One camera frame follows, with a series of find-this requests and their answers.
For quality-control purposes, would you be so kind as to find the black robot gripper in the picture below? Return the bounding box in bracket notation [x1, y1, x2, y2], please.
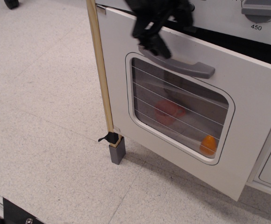
[126, 0, 193, 59]

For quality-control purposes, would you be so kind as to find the grey oven door handle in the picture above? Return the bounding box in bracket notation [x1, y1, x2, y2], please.
[138, 46, 215, 79]

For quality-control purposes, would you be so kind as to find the white toy oven door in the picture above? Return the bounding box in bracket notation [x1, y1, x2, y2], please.
[98, 7, 271, 200]

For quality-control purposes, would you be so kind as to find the grey round push button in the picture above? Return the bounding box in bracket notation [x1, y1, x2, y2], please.
[189, 2, 195, 12]

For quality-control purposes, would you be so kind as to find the red toy cup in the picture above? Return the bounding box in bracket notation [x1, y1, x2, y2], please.
[154, 100, 186, 126]

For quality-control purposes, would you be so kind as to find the grey temperature dial knob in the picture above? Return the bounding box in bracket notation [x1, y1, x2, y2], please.
[241, 0, 271, 23]

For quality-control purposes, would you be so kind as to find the white toy kitchen cabinet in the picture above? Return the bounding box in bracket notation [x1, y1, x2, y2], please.
[94, 0, 271, 201]

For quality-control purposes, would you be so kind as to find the black tape piece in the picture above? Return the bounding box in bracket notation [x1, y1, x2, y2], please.
[98, 132, 119, 144]

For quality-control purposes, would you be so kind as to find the black caster wheel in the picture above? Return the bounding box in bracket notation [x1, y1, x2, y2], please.
[4, 0, 19, 10]

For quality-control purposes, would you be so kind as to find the metal door hinge bracket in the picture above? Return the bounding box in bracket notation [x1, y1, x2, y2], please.
[96, 5, 107, 15]

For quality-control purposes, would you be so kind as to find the light wooden side post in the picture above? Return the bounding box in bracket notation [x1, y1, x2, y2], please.
[86, 0, 123, 149]

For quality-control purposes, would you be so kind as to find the black metal base plate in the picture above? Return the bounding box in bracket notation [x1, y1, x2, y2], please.
[3, 198, 44, 224]

